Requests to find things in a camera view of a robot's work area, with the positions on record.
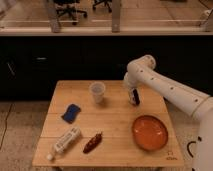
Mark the clear plastic cup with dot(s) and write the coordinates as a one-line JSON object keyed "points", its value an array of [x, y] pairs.
{"points": [[97, 90]]}

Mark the blue sponge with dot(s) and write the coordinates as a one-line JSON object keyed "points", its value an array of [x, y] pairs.
{"points": [[71, 113]]}

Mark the black and white eraser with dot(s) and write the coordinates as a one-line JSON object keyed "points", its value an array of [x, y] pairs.
{"points": [[134, 97]]}

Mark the orange bowl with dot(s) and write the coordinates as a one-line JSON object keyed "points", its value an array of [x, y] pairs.
{"points": [[149, 133]]}

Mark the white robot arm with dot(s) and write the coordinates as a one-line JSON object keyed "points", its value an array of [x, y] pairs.
{"points": [[195, 103]]}

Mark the brown dried chili pepper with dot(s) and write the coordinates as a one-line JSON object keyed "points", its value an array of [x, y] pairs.
{"points": [[92, 143]]}

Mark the white tube bottle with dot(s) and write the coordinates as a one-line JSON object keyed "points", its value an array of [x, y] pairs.
{"points": [[63, 142]]}

